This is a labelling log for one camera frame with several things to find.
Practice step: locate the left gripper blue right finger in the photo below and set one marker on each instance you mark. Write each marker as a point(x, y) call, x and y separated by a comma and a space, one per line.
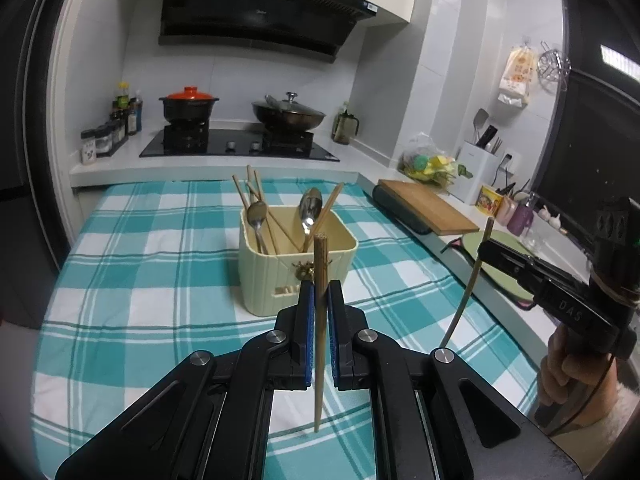
point(433, 416)

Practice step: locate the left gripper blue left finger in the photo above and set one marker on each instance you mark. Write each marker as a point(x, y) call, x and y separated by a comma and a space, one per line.
point(209, 417)

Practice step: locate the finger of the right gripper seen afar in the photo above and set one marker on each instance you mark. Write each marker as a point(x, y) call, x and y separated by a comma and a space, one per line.
point(522, 269)

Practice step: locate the wooden chopstick pair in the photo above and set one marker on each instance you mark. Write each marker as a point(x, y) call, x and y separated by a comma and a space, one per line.
point(489, 226)
point(258, 195)

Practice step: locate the wooden chopstick crossing spoon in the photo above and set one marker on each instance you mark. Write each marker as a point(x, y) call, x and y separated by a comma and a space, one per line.
point(321, 282)

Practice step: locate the small steel spoon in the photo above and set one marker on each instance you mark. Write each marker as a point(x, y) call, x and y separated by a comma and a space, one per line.
point(256, 215)

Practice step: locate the large steel spoon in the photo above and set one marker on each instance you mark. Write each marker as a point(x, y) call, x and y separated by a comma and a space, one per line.
point(309, 208)

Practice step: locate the person's right hand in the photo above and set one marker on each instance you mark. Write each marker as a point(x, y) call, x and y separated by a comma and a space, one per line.
point(559, 366)

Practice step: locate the purple cup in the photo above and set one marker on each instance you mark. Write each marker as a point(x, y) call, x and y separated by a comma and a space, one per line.
point(522, 218)

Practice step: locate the yellow printed tin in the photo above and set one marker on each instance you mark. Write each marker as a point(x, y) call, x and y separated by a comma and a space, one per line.
point(488, 200)

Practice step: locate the wooden cutting board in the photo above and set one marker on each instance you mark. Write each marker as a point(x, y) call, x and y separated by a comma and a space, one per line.
point(423, 211)

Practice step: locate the white knife block holder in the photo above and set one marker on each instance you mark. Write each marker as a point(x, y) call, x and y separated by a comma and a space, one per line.
point(476, 161)

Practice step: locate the teal plaid tablecloth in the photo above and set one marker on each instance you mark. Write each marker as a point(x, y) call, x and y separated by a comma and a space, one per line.
point(154, 276)

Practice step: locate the bag of sponges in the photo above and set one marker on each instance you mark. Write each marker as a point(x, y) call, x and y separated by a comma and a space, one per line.
point(424, 161)

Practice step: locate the cream utensil holder box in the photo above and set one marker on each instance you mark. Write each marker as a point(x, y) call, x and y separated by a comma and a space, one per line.
point(270, 283)

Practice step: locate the hanging plastic bag pack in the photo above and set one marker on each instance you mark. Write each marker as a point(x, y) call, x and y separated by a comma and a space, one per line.
point(514, 84)

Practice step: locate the black gas cooktop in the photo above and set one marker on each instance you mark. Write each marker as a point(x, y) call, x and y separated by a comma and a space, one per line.
point(242, 143)

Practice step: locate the wok with glass lid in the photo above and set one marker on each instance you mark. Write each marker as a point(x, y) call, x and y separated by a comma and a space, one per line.
point(286, 115)

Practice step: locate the black pot orange lid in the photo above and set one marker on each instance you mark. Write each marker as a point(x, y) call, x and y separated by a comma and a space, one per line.
point(188, 105)

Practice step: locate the sauce bottles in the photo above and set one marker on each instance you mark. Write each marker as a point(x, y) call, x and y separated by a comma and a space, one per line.
point(127, 108)

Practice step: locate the black range hood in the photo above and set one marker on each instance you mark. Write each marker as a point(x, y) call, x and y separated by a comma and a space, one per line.
point(310, 28)

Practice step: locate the hanging wire steamer rack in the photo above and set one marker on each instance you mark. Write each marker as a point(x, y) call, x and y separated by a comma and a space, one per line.
point(553, 68)

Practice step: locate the glass jug with handle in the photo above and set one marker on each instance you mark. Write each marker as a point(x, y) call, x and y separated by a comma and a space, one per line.
point(345, 126)

